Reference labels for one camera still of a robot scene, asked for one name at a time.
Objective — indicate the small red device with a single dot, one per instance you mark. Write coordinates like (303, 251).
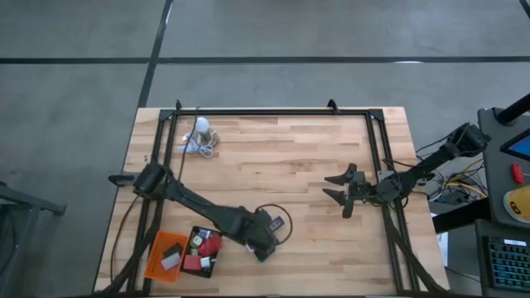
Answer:
(517, 173)

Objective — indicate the black aluminium rig frame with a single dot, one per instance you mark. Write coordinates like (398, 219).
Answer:
(269, 111)

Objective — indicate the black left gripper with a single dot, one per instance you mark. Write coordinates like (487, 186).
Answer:
(258, 236)

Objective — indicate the black framed card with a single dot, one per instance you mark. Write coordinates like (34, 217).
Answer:
(276, 224)

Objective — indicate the black plastic basket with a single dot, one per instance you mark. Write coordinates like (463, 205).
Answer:
(188, 234)

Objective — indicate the grey side table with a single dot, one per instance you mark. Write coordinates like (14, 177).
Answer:
(25, 203)

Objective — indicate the monitor with blue screen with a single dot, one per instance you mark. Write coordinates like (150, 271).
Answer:
(521, 145)

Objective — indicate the white digital clock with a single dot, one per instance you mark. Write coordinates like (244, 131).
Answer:
(249, 248)

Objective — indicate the black digital clock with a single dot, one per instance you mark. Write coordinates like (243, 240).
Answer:
(173, 250)

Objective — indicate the black pole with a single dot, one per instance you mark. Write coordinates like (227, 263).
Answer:
(513, 108)

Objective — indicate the yellow cap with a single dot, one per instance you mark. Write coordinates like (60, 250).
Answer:
(517, 205)

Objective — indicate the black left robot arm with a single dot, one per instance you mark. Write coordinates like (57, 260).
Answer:
(194, 203)

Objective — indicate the orange plastic basket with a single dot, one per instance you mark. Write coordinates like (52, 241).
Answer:
(157, 248)

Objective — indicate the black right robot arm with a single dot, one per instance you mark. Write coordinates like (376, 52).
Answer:
(435, 159)

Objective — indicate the black backlit keyboard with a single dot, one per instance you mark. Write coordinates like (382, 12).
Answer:
(509, 262)

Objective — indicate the grey equipment cart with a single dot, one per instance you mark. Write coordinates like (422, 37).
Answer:
(492, 165)

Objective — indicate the purple wall charger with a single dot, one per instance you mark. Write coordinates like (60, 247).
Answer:
(205, 234)

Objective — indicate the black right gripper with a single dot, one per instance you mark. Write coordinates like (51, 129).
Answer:
(358, 188)

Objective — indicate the black frame clamp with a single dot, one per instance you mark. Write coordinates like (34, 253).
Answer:
(179, 105)
(332, 106)

